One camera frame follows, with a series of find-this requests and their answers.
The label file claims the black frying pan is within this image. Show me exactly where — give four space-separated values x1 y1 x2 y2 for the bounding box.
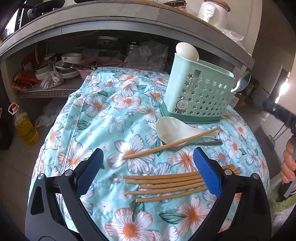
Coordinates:
27 0 65 19

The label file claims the green star-hole utensil holder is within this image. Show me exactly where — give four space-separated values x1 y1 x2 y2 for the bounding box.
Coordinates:
160 53 236 124

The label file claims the white ceramic bowl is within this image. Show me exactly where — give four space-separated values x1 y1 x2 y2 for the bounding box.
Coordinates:
61 53 82 64

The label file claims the floral blue tablecloth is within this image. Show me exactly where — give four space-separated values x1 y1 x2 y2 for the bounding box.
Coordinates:
29 67 270 240

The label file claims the red snack package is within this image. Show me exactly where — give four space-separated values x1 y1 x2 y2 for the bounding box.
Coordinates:
11 70 40 91

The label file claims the metal spoon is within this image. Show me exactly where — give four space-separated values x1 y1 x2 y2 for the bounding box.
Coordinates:
230 71 251 93

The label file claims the yellow cooking oil bottle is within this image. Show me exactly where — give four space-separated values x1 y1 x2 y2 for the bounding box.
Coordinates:
8 102 39 146

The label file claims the clear plastic bag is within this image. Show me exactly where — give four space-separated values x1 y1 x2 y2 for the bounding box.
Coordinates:
123 40 169 72

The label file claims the grey concrete counter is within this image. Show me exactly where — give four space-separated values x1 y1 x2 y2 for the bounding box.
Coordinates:
1 1 254 68

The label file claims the wooden chopstick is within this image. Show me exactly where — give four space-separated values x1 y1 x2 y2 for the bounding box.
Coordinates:
125 165 241 185
126 182 207 195
135 186 208 203
123 171 200 180
138 170 241 190
122 126 221 160

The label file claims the small white ceramic spoon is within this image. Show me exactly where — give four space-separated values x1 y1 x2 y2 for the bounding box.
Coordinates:
176 42 199 62

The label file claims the bagged food on shelf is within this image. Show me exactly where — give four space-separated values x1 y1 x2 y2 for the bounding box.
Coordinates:
40 68 64 89

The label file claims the right hand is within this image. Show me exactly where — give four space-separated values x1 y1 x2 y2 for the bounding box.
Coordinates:
280 138 295 183

